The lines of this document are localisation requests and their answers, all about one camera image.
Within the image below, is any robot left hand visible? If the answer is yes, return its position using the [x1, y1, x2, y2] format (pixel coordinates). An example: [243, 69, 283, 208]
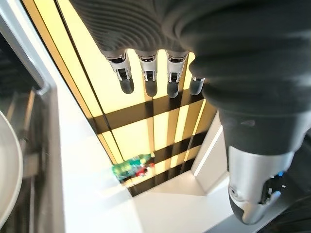
[69, 0, 311, 226]

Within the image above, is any silver dishwasher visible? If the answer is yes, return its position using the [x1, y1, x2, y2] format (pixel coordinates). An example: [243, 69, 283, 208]
[0, 0, 66, 233]

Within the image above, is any lit yellow shelf unit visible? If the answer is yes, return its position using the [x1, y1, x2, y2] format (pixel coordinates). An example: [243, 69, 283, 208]
[21, 0, 218, 198]

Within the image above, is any green plastic bottle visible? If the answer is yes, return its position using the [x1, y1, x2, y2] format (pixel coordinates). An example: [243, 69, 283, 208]
[111, 153, 156, 182]

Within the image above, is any white round plate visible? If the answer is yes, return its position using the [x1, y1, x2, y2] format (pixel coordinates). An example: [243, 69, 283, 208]
[0, 112, 24, 221]

